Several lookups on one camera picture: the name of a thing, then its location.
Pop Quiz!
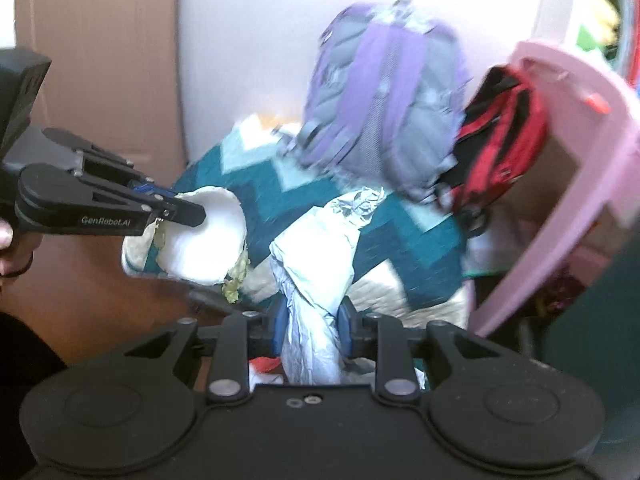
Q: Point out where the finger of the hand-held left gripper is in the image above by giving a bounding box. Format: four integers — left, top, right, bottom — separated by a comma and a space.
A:
42, 127, 167, 200
70, 175, 207, 227

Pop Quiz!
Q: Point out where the red wrapper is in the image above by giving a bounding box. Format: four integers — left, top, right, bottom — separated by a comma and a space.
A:
250, 356, 284, 376

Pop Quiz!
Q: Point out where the purple grey backpack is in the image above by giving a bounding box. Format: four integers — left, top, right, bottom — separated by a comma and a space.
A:
277, 0, 473, 203

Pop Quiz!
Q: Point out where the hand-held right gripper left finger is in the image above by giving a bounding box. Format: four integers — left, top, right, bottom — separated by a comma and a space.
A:
125, 300, 292, 403

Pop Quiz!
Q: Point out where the dark floral cloth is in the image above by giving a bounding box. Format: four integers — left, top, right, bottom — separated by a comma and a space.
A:
532, 267, 583, 316

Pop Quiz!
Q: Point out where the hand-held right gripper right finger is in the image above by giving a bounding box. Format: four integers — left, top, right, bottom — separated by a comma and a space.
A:
337, 297, 502, 404

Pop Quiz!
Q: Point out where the green plush toy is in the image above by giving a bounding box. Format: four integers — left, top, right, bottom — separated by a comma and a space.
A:
575, 25, 616, 53

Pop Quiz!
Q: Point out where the person's left hand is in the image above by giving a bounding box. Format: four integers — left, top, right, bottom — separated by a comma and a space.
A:
0, 221, 35, 289

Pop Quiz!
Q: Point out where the red black backpack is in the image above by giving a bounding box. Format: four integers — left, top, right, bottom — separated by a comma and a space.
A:
435, 62, 548, 238

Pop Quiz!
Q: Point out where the row of books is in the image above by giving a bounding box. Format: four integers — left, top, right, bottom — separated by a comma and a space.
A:
614, 0, 640, 76

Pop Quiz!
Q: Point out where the yellow plush toy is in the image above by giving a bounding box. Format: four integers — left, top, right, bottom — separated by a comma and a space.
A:
587, 0, 621, 36

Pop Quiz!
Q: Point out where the pink desk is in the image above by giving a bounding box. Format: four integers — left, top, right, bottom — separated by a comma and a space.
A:
470, 40, 640, 338

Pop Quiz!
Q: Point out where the white bookshelf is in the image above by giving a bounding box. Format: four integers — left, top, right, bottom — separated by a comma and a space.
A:
532, 0, 640, 91

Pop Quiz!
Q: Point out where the teal cream zigzag quilt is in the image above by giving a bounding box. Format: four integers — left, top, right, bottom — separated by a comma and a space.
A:
121, 115, 476, 331

